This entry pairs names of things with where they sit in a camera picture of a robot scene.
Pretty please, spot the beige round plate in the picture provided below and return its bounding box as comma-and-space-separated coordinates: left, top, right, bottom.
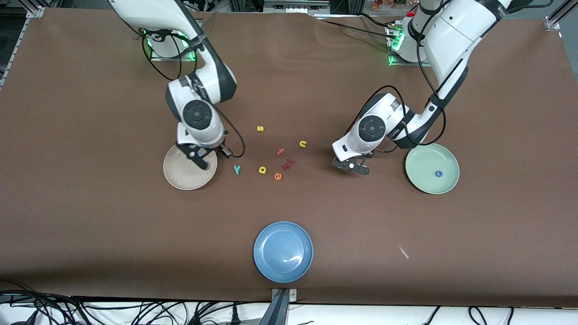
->
163, 144, 218, 190

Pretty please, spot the green round plate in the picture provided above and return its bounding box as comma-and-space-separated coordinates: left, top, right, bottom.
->
405, 144, 460, 195

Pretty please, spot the blue round plate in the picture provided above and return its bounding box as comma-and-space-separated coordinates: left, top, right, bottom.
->
253, 221, 314, 283

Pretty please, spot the brown table cover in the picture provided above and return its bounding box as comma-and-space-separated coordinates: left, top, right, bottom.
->
0, 8, 578, 308

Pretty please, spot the silver power strip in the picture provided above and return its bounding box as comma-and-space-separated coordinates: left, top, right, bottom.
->
263, 0, 331, 13

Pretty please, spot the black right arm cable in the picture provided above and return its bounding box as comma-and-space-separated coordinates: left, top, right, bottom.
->
144, 29, 247, 159

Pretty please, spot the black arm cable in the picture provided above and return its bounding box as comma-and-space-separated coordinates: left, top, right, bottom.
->
345, 18, 447, 154
144, 29, 247, 159

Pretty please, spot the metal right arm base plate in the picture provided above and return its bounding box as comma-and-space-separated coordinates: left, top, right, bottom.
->
150, 29, 199, 61

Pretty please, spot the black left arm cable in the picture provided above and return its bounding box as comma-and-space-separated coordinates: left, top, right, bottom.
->
345, 18, 447, 154

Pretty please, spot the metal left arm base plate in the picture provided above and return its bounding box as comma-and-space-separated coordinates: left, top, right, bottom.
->
387, 23, 436, 67

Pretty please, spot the black cable across table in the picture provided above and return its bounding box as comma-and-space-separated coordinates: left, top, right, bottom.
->
312, 14, 398, 41

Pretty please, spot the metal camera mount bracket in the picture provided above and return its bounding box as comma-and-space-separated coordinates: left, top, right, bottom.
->
260, 288, 298, 325

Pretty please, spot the black floor cable tangle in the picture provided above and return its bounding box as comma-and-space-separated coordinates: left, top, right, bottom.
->
0, 280, 271, 325

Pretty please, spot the aluminium table frame rail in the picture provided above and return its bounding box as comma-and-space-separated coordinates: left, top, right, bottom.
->
0, 5, 46, 88

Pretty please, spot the aluminium frame post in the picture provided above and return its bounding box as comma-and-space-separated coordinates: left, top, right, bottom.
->
544, 0, 578, 30

